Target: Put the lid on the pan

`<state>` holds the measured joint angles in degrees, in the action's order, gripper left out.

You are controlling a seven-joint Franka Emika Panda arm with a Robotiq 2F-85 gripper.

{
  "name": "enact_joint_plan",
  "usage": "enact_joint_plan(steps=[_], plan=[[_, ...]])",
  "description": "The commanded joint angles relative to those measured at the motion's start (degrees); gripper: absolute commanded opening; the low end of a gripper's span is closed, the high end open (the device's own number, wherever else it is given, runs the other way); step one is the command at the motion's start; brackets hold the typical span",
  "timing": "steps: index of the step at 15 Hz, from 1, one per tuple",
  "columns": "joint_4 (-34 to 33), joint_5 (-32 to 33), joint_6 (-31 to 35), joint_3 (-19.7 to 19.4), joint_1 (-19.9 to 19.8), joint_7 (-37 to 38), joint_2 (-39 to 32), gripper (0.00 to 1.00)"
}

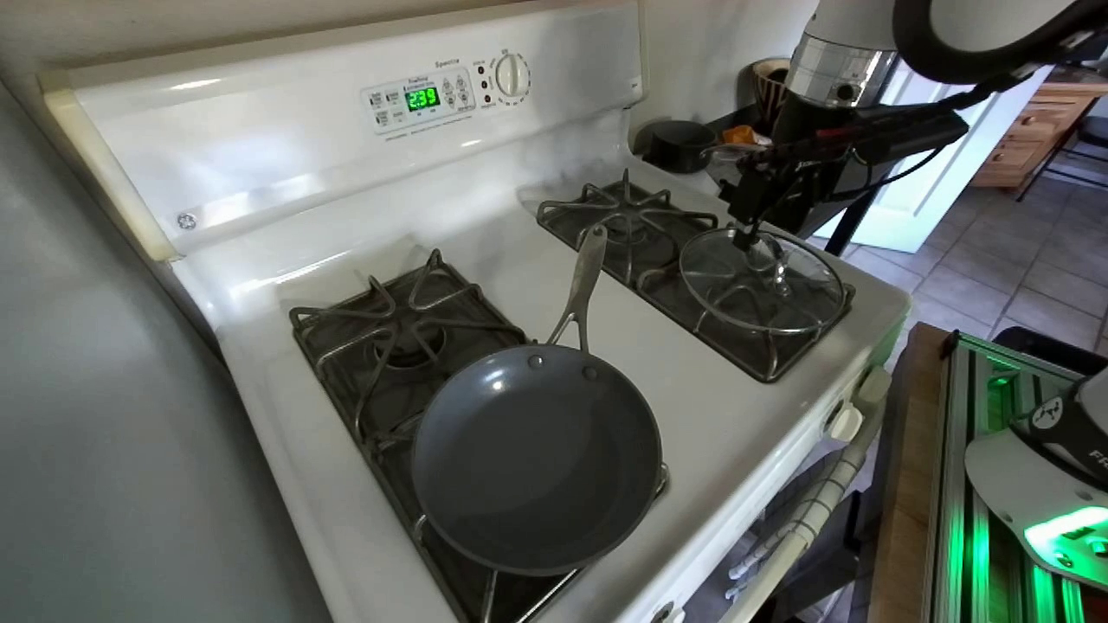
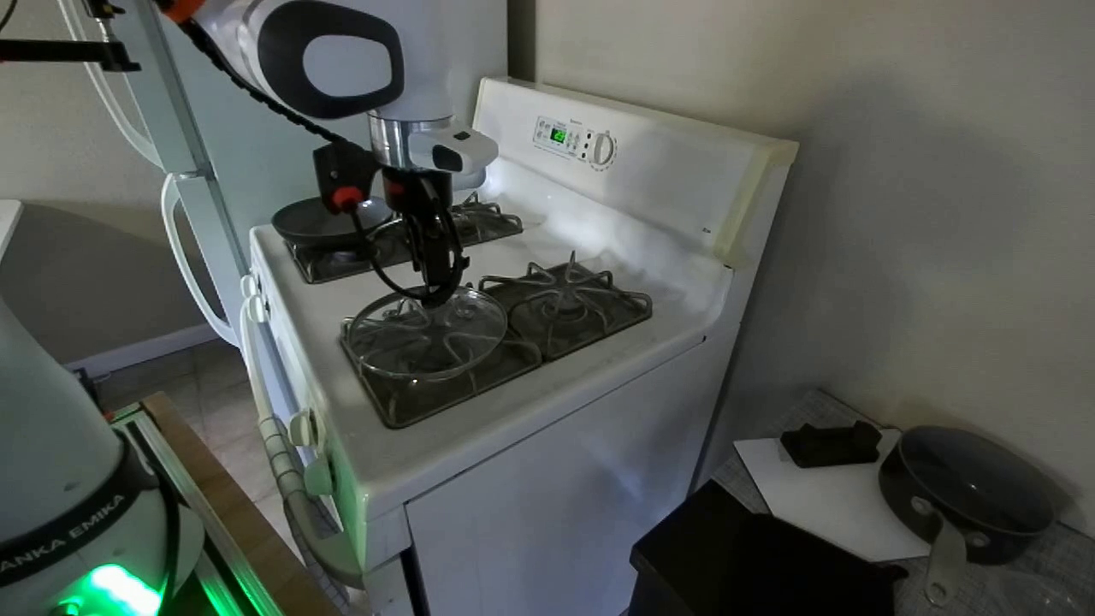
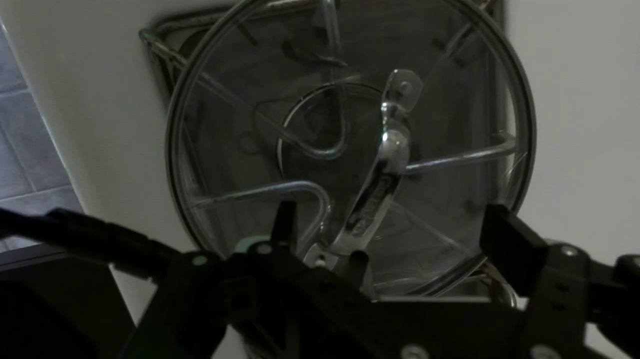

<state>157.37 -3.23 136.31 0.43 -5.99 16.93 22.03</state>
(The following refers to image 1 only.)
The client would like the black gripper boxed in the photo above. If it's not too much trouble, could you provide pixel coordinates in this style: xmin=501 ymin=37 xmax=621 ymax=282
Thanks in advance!
xmin=730 ymin=123 xmax=882 ymax=253

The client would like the glass lid with metal rim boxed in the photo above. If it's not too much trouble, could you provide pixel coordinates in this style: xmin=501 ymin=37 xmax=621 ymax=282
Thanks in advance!
xmin=676 ymin=221 xmax=853 ymax=343

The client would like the gray nonstick frying pan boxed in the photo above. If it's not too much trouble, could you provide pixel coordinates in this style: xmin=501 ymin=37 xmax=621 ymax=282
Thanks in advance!
xmin=408 ymin=221 xmax=669 ymax=581

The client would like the small black pot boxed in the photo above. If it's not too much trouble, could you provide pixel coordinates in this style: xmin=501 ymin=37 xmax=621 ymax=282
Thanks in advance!
xmin=635 ymin=119 xmax=719 ymax=176

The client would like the black cast iron burner grate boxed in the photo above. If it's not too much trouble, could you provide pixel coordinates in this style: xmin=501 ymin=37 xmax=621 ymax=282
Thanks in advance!
xmin=533 ymin=170 xmax=857 ymax=389
xmin=287 ymin=246 xmax=673 ymax=623

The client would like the white gas stove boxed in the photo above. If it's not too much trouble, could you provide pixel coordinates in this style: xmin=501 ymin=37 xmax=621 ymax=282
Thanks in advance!
xmin=38 ymin=0 xmax=914 ymax=623

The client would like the white panel door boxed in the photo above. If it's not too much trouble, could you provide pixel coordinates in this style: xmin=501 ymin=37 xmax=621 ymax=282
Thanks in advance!
xmin=853 ymin=64 xmax=1054 ymax=256

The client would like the white oven dial knob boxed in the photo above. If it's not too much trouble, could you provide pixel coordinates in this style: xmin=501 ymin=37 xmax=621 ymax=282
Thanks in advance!
xmin=489 ymin=50 xmax=537 ymax=110

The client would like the wooden cabinet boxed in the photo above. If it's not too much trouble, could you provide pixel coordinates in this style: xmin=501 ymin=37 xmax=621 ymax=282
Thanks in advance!
xmin=970 ymin=72 xmax=1108 ymax=193

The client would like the wooden board edge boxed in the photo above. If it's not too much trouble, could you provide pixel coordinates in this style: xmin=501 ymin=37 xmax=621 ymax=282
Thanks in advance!
xmin=865 ymin=323 xmax=954 ymax=623

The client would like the green oven clock display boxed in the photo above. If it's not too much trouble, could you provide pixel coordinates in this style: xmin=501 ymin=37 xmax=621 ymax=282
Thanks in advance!
xmin=360 ymin=58 xmax=481 ymax=150

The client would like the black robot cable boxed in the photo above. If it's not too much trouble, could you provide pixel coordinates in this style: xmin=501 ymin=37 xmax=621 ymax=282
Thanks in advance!
xmin=857 ymin=83 xmax=983 ymax=230

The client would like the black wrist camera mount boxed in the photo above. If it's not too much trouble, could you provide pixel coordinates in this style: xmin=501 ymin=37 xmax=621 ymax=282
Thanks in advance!
xmin=793 ymin=101 xmax=976 ymax=160

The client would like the white oven door handle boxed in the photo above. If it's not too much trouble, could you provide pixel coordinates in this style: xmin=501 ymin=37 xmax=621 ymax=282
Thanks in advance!
xmin=719 ymin=363 xmax=898 ymax=623

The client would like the metal robot cart frame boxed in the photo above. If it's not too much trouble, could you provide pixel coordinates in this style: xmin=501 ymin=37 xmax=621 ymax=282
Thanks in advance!
xmin=932 ymin=325 xmax=1108 ymax=623

